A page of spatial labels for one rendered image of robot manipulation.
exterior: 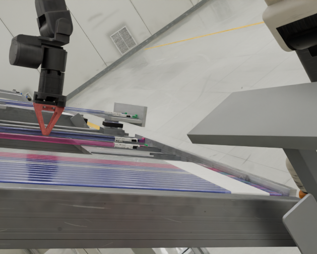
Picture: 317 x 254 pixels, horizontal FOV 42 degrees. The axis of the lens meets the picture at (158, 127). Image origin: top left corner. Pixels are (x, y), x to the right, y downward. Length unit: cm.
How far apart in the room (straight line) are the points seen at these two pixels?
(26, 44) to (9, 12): 764
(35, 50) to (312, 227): 70
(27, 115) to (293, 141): 121
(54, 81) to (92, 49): 775
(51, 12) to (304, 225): 73
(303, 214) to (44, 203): 29
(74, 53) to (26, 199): 826
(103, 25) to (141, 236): 843
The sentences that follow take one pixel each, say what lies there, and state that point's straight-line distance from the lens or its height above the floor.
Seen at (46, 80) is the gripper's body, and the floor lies 100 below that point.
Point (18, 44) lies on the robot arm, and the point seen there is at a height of 110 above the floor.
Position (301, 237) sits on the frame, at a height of 72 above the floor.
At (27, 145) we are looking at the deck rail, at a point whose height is 89.
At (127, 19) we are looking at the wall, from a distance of 901.
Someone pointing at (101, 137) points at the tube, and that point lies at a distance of 105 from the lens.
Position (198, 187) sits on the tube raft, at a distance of 54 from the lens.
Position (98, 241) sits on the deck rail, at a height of 86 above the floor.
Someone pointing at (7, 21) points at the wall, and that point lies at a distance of 859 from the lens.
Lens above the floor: 105
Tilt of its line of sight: 17 degrees down
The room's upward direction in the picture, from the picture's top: 34 degrees counter-clockwise
